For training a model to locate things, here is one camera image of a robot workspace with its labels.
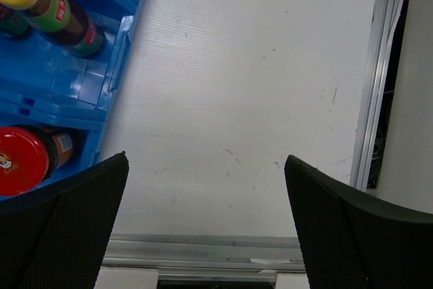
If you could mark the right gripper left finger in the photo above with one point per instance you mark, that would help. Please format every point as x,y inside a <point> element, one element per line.
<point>56,236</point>

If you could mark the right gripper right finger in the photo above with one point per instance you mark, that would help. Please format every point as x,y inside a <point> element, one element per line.
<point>349,239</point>

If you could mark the red-lid sauce jar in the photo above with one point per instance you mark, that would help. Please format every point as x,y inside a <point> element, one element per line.
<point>31,153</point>

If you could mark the yellow-cap sauce bottle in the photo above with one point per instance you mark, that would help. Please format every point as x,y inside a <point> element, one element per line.
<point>63,23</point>
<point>13,25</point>

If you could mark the blue three-compartment plastic bin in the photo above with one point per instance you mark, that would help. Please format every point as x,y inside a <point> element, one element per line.
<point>41,84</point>

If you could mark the aluminium frame rail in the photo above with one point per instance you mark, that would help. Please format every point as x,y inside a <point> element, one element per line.
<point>217,95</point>

